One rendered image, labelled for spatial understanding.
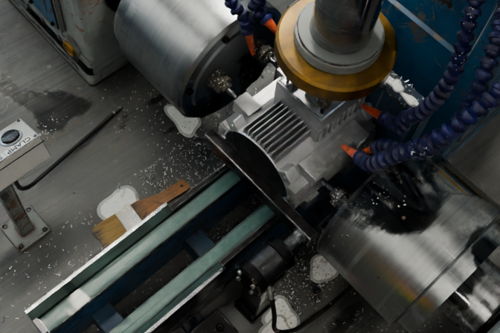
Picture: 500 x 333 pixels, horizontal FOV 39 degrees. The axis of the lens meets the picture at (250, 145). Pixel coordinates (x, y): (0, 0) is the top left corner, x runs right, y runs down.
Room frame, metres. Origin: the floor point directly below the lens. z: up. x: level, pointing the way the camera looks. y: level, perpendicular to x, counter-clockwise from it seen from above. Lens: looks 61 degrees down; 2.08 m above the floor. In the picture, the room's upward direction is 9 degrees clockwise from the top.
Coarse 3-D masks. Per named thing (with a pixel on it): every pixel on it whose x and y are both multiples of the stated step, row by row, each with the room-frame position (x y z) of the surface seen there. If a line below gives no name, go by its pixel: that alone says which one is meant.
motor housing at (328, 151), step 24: (264, 96) 0.66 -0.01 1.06; (264, 120) 0.59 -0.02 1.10; (288, 120) 0.60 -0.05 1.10; (360, 120) 0.65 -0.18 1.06; (240, 144) 0.61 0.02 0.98; (264, 144) 0.55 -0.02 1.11; (288, 144) 0.56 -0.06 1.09; (312, 144) 0.58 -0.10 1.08; (336, 144) 0.59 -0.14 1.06; (264, 168) 0.59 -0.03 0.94; (336, 168) 0.57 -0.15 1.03; (288, 192) 0.50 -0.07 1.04; (312, 192) 0.53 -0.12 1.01
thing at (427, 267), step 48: (336, 192) 0.50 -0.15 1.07; (384, 192) 0.47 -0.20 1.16; (432, 192) 0.48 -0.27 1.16; (480, 192) 0.51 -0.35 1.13; (336, 240) 0.41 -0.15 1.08; (384, 240) 0.41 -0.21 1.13; (432, 240) 0.41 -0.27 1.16; (480, 240) 0.42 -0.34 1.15; (384, 288) 0.35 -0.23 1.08; (432, 288) 0.35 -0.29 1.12; (480, 288) 0.37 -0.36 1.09
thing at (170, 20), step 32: (128, 0) 0.78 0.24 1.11; (160, 0) 0.76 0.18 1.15; (192, 0) 0.76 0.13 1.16; (224, 0) 0.77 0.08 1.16; (128, 32) 0.73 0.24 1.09; (160, 32) 0.72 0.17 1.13; (192, 32) 0.71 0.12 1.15; (224, 32) 0.71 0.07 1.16; (256, 32) 0.76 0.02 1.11; (160, 64) 0.68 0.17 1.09; (192, 64) 0.66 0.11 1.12; (224, 64) 0.71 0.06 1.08; (256, 64) 0.77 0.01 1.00; (192, 96) 0.65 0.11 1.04; (224, 96) 0.71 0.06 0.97
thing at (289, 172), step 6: (366, 102) 0.67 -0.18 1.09; (360, 108) 0.65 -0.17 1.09; (234, 114) 0.61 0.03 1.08; (240, 114) 0.60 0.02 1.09; (360, 114) 0.65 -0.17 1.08; (366, 114) 0.64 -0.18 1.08; (228, 120) 0.59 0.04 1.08; (234, 120) 0.59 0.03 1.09; (240, 120) 0.59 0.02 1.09; (366, 120) 0.64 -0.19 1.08; (234, 126) 0.58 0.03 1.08; (240, 126) 0.59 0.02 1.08; (282, 168) 0.52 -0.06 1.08; (288, 168) 0.52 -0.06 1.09; (294, 168) 0.52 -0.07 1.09; (282, 174) 0.51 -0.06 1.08; (288, 174) 0.51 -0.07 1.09; (294, 174) 0.51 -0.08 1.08; (288, 180) 0.50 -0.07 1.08; (294, 180) 0.51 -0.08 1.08
